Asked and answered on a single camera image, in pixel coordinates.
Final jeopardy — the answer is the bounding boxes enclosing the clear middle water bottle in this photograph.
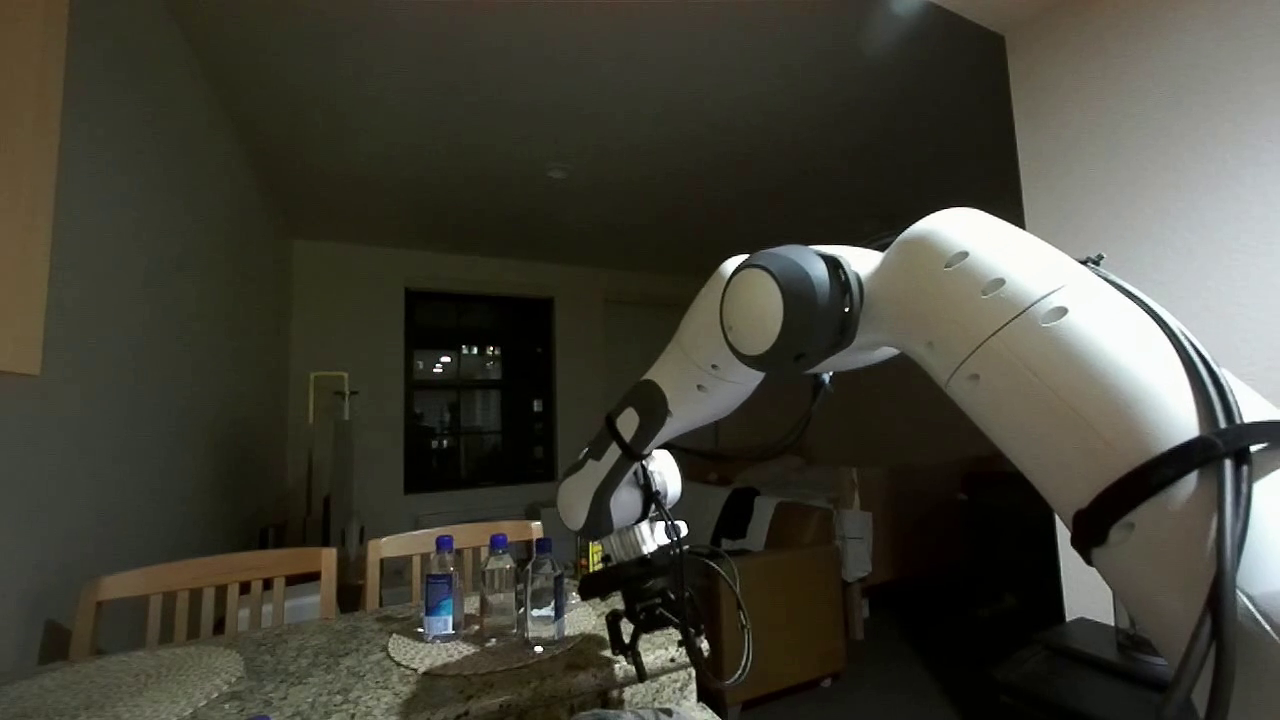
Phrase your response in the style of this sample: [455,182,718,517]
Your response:
[479,531,521,640]

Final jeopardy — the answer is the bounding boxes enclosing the white bag on cabinet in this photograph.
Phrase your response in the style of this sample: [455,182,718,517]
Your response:
[685,483,776,552]

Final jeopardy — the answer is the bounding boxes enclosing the right wooden chair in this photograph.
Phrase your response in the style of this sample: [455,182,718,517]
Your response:
[365,519,544,614]

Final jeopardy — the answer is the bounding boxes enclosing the wooden chair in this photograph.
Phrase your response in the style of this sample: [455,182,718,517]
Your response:
[365,519,544,614]
[66,543,341,659]

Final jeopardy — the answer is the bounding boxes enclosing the left wooden chair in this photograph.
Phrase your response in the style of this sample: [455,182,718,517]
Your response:
[66,543,341,659]

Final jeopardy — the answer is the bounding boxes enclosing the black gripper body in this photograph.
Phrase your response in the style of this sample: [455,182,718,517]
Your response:
[580,548,698,640]

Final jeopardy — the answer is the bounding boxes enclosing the clear water bottle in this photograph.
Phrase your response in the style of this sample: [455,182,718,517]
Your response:
[479,531,521,640]
[522,538,565,643]

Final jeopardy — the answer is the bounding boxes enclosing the dark window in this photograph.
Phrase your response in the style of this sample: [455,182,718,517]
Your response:
[405,292,557,491]

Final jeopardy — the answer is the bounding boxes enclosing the blue label water bottle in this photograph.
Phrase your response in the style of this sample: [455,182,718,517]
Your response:
[424,538,460,640]

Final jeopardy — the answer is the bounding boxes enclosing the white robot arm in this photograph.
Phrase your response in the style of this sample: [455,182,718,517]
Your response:
[557,208,1280,720]

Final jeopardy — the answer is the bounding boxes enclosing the wooden cabinet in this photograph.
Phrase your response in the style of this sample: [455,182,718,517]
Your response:
[698,503,848,716]

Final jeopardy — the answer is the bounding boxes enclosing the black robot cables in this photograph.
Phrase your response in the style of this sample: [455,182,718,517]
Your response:
[1073,253,1280,720]

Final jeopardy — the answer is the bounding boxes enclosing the clear right water bottle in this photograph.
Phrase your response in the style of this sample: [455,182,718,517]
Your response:
[522,538,565,643]

